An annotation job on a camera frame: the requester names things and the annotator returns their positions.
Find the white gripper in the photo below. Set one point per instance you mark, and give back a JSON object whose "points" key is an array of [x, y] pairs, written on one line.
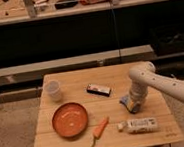
{"points": [[138, 93]]}

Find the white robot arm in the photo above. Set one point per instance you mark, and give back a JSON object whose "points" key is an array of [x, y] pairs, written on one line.
{"points": [[143, 76]]}

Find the white plastic bottle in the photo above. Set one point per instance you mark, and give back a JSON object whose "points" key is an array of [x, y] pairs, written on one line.
{"points": [[149, 124]]}

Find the black and white box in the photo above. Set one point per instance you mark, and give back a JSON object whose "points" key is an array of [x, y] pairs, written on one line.
{"points": [[98, 90]]}

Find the orange toy carrot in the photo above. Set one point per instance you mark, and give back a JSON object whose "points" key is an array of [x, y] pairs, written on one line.
{"points": [[97, 132]]}

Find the orange bowl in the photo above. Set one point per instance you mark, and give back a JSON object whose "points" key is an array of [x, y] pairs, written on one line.
{"points": [[70, 119]]}

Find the clear plastic cup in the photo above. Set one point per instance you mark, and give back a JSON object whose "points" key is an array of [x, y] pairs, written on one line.
{"points": [[53, 90]]}

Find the wooden shelf ledge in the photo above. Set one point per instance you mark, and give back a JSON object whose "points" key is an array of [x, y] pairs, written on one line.
{"points": [[36, 71]]}

